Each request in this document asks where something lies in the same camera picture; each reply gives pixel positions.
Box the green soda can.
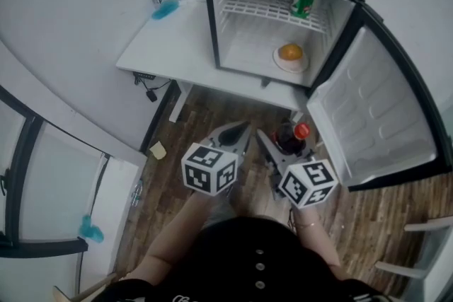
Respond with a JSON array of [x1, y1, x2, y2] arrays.
[[290, 0, 317, 19]]

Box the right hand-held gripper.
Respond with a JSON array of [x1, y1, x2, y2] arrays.
[[256, 129, 339, 210]]

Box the person's right forearm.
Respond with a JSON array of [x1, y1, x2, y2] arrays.
[[290, 205, 343, 283]]

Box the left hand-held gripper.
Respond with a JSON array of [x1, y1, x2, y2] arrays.
[[180, 120, 253, 197]]

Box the black power adapter with cable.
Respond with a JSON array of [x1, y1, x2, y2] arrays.
[[132, 71, 171, 103]]

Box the white rack frame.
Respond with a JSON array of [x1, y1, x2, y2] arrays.
[[374, 214, 453, 302]]

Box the yellow paper note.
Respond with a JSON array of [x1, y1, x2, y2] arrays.
[[149, 141, 168, 161]]

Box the black framed glass partition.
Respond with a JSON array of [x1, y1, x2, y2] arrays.
[[0, 83, 89, 260]]

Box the white panel board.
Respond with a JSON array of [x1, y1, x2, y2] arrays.
[[74, 151, 148, 282]]

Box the orange fruit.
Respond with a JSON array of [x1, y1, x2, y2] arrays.
[[278, 42, 305, 62]]

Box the white wire fridge shelf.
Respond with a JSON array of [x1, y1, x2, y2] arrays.
[[219, 0, 328, 33]]

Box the white table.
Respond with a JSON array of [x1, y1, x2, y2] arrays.
[[115, 0, 321, 123]]

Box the dark drink bottle red cap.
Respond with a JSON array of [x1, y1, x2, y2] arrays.
[[271, 122, 311, 156]]

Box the person's left forearm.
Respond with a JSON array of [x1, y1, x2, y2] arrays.
[[120, 191, 215, 289]]

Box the person's black buttoned top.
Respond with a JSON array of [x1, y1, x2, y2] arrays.
[[90, 214, 389, 302]]

